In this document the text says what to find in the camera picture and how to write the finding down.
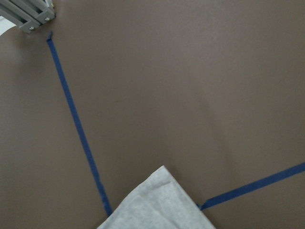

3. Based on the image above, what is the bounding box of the grey cartoon print t-shirt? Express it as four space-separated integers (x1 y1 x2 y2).
99 166 214 229

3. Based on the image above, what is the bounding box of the aluminium frame post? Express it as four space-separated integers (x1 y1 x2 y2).
0 0 56 33

